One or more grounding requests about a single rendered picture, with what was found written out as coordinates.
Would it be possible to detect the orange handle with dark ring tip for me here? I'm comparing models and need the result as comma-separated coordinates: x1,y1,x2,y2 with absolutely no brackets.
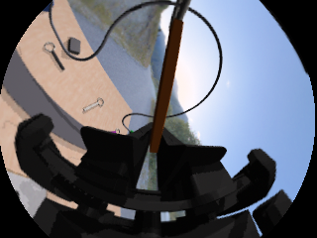
150,0,191,152

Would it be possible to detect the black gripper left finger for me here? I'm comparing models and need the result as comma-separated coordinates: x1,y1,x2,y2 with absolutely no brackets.
80,122,154,189

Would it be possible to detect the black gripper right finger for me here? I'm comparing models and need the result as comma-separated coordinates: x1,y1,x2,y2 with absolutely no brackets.
156,127,227,190

